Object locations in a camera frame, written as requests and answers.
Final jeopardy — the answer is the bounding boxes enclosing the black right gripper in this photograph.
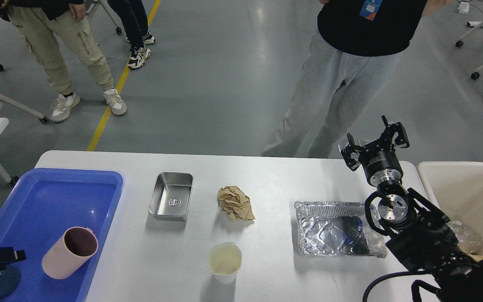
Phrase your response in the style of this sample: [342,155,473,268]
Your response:
[341,115,410,187]

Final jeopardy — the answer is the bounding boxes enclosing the pink plastic mug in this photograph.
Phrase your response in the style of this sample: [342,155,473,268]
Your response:
[42,226,99,279]

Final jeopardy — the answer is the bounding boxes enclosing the stainless steel rectangular container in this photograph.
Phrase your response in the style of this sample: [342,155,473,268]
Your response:
[148,172,193,221]

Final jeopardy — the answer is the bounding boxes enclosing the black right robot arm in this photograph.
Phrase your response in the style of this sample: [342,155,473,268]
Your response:
[340,115,483,302]

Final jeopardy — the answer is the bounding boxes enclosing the blue plastic tray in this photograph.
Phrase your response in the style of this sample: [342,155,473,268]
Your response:
[0,168,123,302]

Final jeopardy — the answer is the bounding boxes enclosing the aluminium foil tray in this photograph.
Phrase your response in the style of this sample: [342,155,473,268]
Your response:
[293,201,387,258]

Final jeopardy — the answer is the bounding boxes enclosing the person in grey trousers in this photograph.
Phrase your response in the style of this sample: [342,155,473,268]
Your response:
[262,0,450,159]

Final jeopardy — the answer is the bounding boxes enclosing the white plastic bin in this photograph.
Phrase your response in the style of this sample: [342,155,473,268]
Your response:
[418,162,483,256]

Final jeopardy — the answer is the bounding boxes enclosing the crumpled clear plastic in bin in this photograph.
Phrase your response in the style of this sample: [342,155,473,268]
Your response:
[447,220,483,254]

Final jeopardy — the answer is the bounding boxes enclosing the crumpled brown paper ball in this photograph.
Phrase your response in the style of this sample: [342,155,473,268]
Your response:
[217,185,255,222]

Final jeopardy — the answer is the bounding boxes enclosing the white paper cup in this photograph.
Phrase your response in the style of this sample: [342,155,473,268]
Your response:
[206,242,243,284]

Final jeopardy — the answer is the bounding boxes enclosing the person in khaki trousers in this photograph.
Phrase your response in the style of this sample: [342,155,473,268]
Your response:
[0,0,127,122]

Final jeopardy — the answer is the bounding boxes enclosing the person in blue jeans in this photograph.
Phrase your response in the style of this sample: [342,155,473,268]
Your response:
[107,0,156,70]

